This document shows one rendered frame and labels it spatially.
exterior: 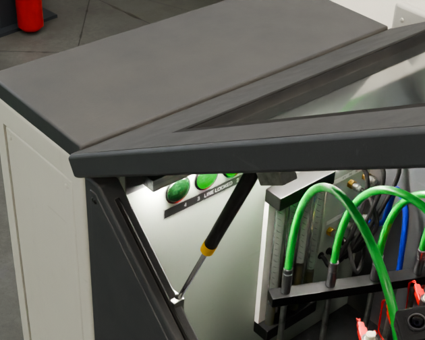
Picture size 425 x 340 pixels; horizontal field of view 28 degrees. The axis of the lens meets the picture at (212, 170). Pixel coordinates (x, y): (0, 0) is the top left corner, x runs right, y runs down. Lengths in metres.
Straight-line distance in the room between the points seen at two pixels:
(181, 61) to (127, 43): 0.12
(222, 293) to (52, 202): 0.39
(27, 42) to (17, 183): 3.50
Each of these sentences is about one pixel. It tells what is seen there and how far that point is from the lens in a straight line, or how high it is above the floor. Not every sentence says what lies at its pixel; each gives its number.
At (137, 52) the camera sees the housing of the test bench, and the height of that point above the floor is 1.50.
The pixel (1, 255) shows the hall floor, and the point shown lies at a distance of 3.42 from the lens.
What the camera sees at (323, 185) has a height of 1.41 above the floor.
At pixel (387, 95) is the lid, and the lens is 1.02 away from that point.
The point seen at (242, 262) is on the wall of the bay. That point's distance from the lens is 1.60.
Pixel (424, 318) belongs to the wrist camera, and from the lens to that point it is 1.01.
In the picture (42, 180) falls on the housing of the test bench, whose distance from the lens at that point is 1.42.
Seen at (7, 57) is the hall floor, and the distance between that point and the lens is 4.85.
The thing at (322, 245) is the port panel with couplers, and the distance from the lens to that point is 1.77.
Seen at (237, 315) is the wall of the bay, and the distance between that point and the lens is 1.69.
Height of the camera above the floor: 2.18
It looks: 35 degrees down
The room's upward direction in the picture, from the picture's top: 2 degrees clockwise
